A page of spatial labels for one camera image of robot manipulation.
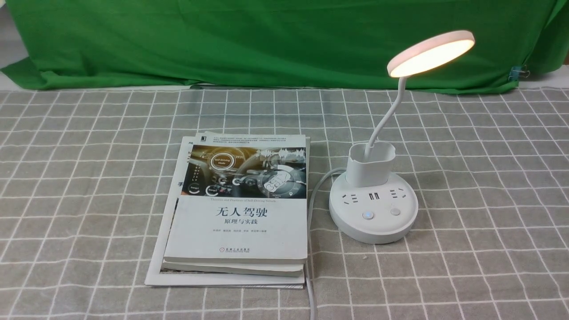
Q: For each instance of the white desk lamp with sockets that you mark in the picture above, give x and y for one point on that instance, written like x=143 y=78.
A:
x=368 y=201

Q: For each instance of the top book self-driving cover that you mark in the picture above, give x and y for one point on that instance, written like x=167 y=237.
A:
x=240 y=222

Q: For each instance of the middle white paperback book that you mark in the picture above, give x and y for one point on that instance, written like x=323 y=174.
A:
x=231 y=268

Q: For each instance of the green backdrop cloth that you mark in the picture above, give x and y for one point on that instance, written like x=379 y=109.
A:
x=280 y=43

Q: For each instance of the bottom large white book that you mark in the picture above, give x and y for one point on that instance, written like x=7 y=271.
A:
x=157 y=277

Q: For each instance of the grey checked tablecloth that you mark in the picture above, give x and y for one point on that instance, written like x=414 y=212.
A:
x=84 y=178

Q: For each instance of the blue binder clip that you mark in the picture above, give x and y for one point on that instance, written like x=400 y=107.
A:
x=518 y=73

